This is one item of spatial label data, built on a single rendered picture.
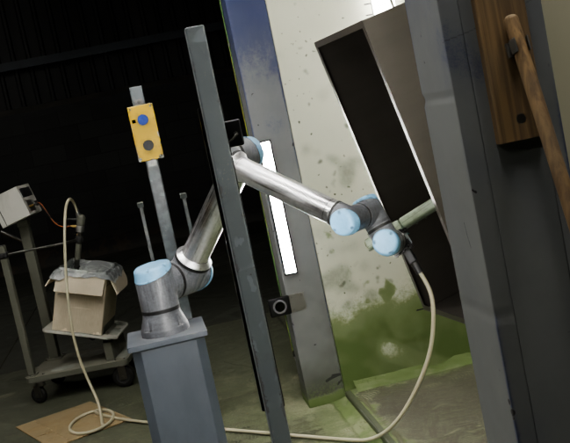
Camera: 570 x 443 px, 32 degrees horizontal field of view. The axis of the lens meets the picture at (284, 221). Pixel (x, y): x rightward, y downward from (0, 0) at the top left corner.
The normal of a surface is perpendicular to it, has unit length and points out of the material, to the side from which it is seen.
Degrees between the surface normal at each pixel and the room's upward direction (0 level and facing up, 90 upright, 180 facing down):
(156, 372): 90
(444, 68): 90
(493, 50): 90
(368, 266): 90
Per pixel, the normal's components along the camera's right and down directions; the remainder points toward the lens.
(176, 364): 0.15, 0.07
